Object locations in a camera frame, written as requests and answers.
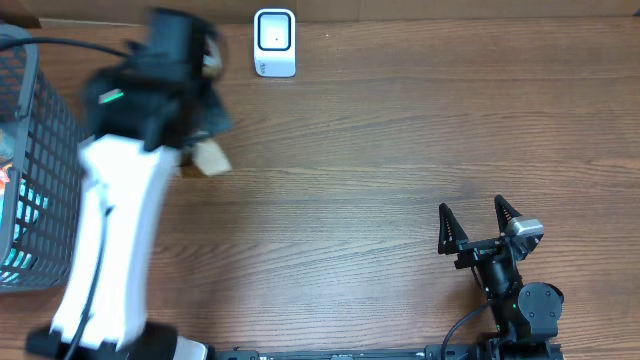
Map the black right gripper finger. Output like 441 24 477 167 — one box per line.
494 195 521 234
438 203 469 255

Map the beige brown snack pouch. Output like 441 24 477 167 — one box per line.
179 139 232 177

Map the green lid jar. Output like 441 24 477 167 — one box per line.
0 129 15 164

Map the orange snack pack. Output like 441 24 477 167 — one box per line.
0 163 12 197

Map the teal snack packet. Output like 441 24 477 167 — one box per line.
1 179 49 287

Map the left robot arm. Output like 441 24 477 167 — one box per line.
25 8 229 360

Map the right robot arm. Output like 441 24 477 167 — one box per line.
428 195 564 359

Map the grey plastic mesh basket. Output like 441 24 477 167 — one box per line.
1 44 88 293

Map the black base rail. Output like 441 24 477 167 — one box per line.
209 343 566 360

